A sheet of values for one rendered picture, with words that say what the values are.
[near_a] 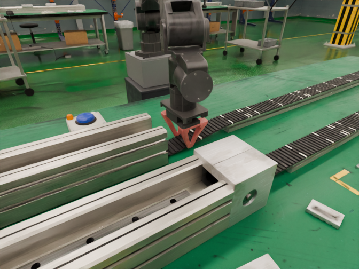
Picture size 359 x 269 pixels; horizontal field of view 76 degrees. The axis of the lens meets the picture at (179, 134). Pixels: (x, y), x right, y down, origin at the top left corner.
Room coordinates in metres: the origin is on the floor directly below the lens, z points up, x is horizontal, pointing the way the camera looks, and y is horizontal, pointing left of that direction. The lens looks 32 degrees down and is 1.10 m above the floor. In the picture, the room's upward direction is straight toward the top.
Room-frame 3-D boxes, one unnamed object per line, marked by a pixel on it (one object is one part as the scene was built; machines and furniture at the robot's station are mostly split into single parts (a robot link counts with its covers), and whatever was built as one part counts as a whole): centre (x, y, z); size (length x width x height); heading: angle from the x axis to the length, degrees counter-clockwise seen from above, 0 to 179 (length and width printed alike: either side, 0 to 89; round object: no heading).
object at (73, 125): (0.48, 0.22, 0.81); 0.10 x 0.08 x 0.06; 32
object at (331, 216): (0.26, -0.24, 0.78); 0.05 x 0.03 x 0.01; 46
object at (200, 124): (0.46, -0.02, 0.83); 0.07 x 0.07 x 0.09; 33
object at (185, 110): (0.47, -0.01, 0.91); 0.10 x 0.07 x 0.07; 33
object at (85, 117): (0.48, 0.22, 0.84); 0.04 x 0.04 x 0.02
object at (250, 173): (0.31, -0.08, 0.83); 0.12 x 0.09 x 0.10; 32
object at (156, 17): (0.95, 0.10, 1.00); 0.09 x 0.05 x 0.10; 13
